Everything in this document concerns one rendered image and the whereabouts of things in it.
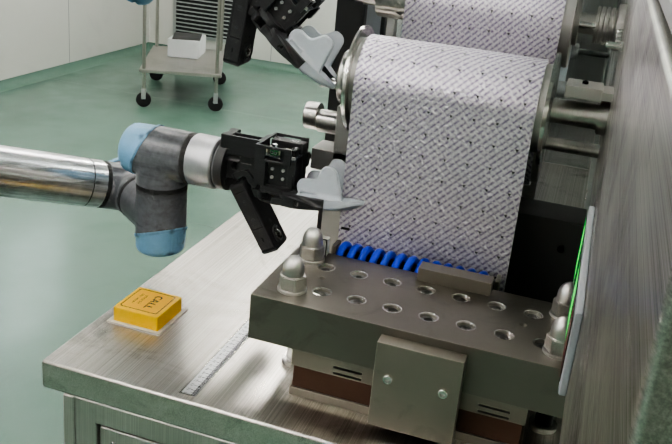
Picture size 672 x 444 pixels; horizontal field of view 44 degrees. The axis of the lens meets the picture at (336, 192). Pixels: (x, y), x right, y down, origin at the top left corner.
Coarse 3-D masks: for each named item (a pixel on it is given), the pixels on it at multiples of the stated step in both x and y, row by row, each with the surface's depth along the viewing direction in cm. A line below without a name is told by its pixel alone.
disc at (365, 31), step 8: (360, 32) 109; (368, 32) 113; (360, 40) 110; (352, 48) 108; (352, 56) 108; (352, 64) 109; (344, 72) 107; (344, 80) 107; (344, 88) 108; (344, 96) 108; (344, 104) 109; (344, 112) 109; (344, 120) 110
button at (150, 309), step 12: (144, 288) 120; (132, 300) 117; (144, 300) 117; (156, 300) 117; (168, 300) 118; (180, 300) 119; (120, 312) 115; (132, 312) 114; (144, 312) 114; (156, 312) 114; (168, 312) 116; (132, 324) 115; (144, 324) 114; (156, 324) 113
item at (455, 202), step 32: (352, 128) 110; (384, 128) 108; (352, 160) 111; (384, 160) 110; (416, 160) 108; (448, 160) 107; (480, 160) 106; (512, 160) 104; (352, 192) 113; (384, 192) 111; (416, 192) 110; (448, 192) 108; (480, 192) 107; (512, 192) 106; (352, 224) 114; (384, 224) 113; (416, 224) 111; (448, 224) 110; (480, 224) 108; (512, 224) 107; (448, 256) 111; (480, 256) 110
